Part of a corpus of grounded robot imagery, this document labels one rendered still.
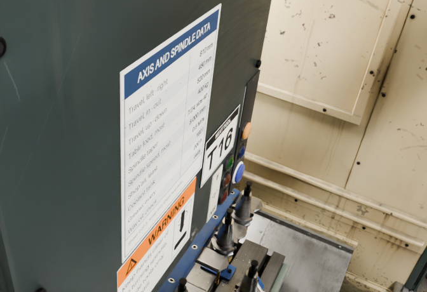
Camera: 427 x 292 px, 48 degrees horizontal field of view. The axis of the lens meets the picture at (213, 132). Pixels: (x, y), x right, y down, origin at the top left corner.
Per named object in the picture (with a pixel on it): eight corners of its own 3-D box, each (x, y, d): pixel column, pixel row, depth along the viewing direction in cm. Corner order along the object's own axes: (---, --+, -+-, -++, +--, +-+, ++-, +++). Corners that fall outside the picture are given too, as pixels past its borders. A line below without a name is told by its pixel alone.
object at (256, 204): (265, 202, 129) (265, 200, 128) (257, 214, 125) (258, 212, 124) (241, 193, 131) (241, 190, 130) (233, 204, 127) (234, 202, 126)
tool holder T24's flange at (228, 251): (217, 233, 119) (218, 226, 118) (239, 244, 117) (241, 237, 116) (206, 251, 114) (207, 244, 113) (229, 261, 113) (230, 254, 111)
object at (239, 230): (249, 229, 121) (250, 226, 120) (241, 243, 117) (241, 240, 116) (224, 218, 123) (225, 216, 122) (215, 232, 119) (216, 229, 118)
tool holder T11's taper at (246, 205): (236, 203, 125) (241, 184, 121) (252, 209, 124) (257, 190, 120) (230, 214, 122) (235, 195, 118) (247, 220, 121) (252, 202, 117)
